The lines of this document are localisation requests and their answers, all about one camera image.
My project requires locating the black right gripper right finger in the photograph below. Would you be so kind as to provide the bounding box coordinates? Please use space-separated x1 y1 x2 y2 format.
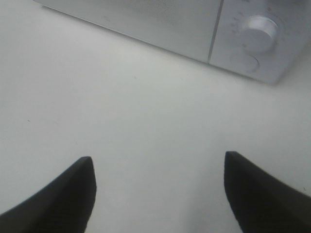
224 151 311 233

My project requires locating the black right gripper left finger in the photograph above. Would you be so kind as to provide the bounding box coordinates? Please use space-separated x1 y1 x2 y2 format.
0 156 97 233

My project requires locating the round white door button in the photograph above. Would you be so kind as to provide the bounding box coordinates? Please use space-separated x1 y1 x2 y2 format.
229 52 259 73

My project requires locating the white microwave knob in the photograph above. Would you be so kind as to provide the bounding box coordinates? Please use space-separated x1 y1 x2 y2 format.
240 16 279 53

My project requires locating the white microwave door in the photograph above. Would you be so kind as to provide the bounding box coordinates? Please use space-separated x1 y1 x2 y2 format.
39 0 222 63

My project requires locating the white microwave oven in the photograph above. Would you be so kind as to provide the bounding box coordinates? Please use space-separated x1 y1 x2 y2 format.
41 0 311 83

